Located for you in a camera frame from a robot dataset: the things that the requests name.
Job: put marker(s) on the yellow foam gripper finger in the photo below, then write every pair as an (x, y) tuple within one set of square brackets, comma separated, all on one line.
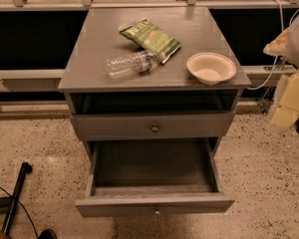
[(278, 47), (285, 109)]

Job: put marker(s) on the clear plastic water bottle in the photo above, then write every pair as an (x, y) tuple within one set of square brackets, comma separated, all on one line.
[(133, 64)]

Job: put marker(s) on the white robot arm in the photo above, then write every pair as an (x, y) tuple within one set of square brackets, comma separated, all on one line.
[(293, 43)]

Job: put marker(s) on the closed grey top drawer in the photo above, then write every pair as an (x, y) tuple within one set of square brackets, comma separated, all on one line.
[(150, 126)]

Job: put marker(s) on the open grey middle drawer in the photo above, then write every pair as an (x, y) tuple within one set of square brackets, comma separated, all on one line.
[(153, 177)]

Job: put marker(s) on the white paper bowl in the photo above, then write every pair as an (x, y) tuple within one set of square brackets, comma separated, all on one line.
[(211, 68)]

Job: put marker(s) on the green chip bag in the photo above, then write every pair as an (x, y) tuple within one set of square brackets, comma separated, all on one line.
[(150, 36)]

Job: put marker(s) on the black shoe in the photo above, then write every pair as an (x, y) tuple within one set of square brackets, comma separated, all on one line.
[(47, 234)]

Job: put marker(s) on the black metal stand leg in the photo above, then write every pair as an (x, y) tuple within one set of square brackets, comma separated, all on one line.
[(8, 203)]

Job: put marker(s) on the metal railing frame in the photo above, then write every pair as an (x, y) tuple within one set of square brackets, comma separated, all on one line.
[(38, 37)]

